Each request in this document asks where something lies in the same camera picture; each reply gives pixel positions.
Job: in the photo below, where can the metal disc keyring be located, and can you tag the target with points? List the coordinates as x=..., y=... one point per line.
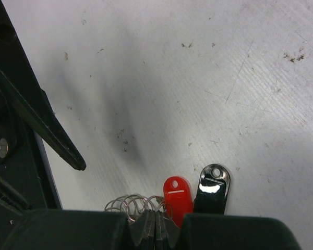
x=134, y=205

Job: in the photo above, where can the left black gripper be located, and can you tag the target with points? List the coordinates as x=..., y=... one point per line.
x=25, y=179

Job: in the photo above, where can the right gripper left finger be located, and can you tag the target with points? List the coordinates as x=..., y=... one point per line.
x=142, y=231

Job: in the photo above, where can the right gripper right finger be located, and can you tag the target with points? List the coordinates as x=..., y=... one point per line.
x=166, y=232

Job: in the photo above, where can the black key tag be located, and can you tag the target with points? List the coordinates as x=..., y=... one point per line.
x=212, y=192

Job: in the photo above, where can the red key tag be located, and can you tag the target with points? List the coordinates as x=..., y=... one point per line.
x=178, y=199

